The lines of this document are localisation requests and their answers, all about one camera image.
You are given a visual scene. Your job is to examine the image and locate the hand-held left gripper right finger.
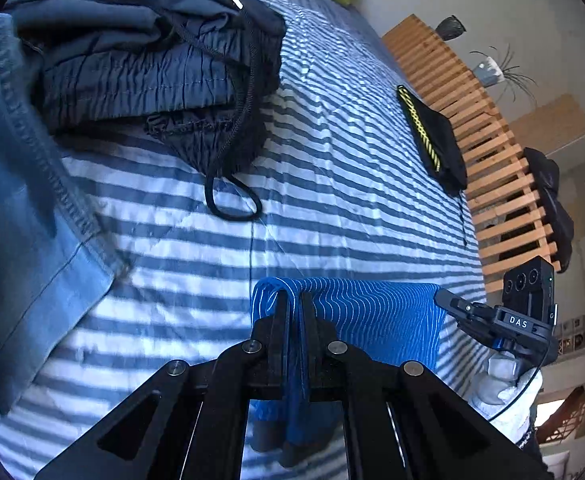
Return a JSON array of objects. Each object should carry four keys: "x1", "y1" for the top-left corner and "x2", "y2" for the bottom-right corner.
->
[{"x1": 299, "y1": 293, "x2": 555, "y2": 480}]

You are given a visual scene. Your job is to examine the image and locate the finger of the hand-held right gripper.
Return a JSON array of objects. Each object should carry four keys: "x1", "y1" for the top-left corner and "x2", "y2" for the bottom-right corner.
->
[{"x1": 433, "y1": 287, "x2": 498, "y2": 332}]

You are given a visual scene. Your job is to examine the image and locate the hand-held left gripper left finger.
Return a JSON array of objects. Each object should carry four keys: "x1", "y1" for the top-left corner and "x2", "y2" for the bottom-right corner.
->
[{"x1": 35, "y1": 291, "x2": 290, "y2": 480}]

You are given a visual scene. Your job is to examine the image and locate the blue wavy striped cloth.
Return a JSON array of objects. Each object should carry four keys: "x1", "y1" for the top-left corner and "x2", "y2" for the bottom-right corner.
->
[{"x1": 250, "y1": 276, "x2": 447, "y2": 466}]

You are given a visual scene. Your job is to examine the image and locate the person's right forearm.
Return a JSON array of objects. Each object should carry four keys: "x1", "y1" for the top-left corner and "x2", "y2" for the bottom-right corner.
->
[{"x1": 515, "y1": 400, "x2": 546, "y2": 471}]

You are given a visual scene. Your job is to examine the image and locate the person's right hand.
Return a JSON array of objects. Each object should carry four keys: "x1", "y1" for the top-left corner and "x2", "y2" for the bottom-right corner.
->
[{"x1": 469, "y1": 351, "x2": 544, "y2": 444}]

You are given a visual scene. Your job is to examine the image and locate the wooden chair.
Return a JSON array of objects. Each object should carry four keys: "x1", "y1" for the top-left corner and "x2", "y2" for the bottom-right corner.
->
[{"x1": 536, "y1": 386, "x2": 585, "y2": 445}]

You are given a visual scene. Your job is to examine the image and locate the blue striped bed quilt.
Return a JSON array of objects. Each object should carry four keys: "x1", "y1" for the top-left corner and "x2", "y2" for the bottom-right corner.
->
[{"x1": 0, "y1": 0, "x2": 498, "y2": 480}]

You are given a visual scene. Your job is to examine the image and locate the black garment with yellow trim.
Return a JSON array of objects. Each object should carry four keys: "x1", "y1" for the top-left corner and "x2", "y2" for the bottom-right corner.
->
[{"x1": 396, "y1": 83, "x2": 469, "y2": 249}]

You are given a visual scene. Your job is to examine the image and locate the wooden cabinet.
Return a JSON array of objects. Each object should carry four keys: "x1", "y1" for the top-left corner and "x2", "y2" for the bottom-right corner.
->
[{"x1": 507, "y1": 94, "x2": 585, "y2": 159}]

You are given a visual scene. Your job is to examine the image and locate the potted plant in white pot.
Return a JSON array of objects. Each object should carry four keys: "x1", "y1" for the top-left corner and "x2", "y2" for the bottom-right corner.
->
[{"x1": 469, "y1": 43, "x2": 541, "y2": 107}]

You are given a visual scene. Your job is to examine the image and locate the dark ceramic vase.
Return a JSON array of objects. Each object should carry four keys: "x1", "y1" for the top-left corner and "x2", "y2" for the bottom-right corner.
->
[{"x1": 435, "y1": 15, "x2": 466, "y2": 42}]

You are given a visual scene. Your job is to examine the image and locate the blue denim jeans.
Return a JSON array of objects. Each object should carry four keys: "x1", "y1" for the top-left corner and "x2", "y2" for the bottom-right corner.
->
[{"x1": 0, "y1": 12, "x2": 134, "y2": 417}]

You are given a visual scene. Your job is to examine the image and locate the black clothes on rail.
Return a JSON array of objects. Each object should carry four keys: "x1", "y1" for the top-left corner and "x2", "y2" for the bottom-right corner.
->
[{"x1": 522, "y1": 147, "x2": 576, "y2": 275}]

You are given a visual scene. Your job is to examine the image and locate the wooden slatted bed rail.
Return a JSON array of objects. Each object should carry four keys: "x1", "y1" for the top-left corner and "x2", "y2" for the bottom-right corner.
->
[{"x1": 381, "y1": 14, "x2": 562, "y2": 294}]

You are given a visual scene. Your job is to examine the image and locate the dark navy drawstring shorts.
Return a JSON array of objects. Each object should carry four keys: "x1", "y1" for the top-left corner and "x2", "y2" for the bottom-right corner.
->
[{"x1": 3, "y1": 0, "x2": 288, "y2": 222}]

